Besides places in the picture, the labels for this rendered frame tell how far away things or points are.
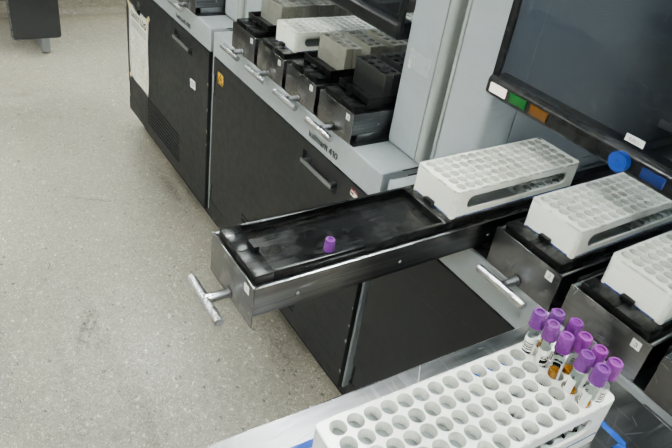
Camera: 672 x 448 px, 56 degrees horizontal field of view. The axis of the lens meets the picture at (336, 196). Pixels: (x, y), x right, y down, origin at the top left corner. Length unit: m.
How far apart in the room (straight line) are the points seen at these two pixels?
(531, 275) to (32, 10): 0.79
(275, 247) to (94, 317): 1.14
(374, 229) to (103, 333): 1.13
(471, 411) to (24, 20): 0.50
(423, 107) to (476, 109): 0.14
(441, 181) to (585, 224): 0.22
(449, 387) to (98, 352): 1.34
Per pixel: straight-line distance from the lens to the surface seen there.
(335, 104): 1.37
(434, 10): 1.24
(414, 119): 1.30
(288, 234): 0.93
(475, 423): 0.64
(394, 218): 1.01
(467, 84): 1.18
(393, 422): 0.63
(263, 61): 1.64
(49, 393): 1.81
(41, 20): 0.47
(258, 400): 1.75
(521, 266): 1.04
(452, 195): 1.00
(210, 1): 2.05
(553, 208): 1.03
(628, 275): 0.97
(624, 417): 0.81
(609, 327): 0.97
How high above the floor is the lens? 1.35
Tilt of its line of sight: 32 degrees down
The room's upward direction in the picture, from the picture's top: 9 degrees clockwise
